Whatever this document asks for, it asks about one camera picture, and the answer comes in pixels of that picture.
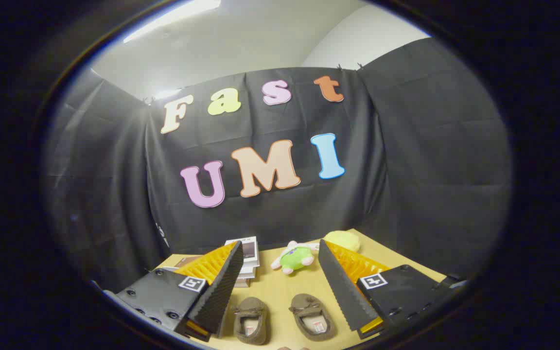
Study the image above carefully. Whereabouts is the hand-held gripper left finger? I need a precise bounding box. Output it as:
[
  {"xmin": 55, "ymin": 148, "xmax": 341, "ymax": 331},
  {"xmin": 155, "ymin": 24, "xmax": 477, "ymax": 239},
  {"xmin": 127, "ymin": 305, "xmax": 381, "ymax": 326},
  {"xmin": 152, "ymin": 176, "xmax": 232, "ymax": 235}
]
[{"xmin": 115, "ymin": 240, "xmax": 245, "ymax": 343}]

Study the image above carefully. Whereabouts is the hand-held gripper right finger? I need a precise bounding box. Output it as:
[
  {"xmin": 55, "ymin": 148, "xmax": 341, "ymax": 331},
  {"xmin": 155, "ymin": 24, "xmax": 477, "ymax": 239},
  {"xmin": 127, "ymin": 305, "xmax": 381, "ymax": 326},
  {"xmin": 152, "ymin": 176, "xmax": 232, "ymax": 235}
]
[{"xmin": 318, "ymin": 238, "xmax": 463, "ymax": 341}]

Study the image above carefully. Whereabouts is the brown fuzzy shoe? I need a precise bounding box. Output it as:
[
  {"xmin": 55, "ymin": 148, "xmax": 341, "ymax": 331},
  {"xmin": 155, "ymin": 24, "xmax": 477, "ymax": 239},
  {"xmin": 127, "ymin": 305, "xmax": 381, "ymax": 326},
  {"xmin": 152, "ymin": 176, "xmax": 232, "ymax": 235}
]
[
  {"xmin": 289, "ymin": 293, "xmax": 337, "ymax": 342},
  {"xmin": 234, "ymin": 297, "xmax": 270, "ymax": 346}
]

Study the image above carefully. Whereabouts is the plain white book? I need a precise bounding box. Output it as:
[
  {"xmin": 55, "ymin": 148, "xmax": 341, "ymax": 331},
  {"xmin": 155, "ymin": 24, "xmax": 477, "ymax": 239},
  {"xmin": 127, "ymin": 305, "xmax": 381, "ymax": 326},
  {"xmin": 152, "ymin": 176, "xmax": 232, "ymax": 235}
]
[{"xmin": 234, "ymin": 265, "xmax": 260, "ymax": 281}]

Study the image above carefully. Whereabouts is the yellow plush cushion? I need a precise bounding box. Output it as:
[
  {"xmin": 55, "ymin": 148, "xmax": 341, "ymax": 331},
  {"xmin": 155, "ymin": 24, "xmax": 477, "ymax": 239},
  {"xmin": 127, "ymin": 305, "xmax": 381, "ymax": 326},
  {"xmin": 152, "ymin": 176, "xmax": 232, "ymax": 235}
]
[{"xmin": 324, "ymin": 230, "xmax": 361, "ymax": 252}]

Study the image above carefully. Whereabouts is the white portrait cover book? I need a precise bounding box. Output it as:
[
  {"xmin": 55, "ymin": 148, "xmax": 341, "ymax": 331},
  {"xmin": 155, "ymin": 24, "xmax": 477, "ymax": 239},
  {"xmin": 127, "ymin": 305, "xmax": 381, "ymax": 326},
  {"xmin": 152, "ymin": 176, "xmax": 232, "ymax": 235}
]
[{"xmin": 225, "ymin": 236, "xmax": 260, "ymax": 267}]

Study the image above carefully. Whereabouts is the green and pink plush toy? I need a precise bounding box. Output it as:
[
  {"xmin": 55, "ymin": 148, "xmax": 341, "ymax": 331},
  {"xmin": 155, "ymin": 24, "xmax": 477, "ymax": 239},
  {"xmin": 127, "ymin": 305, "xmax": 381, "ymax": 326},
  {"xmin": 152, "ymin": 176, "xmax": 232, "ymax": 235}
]
[{"xmin": 271, "ymin": 241, "xmax": 319, "ymax": 275}]

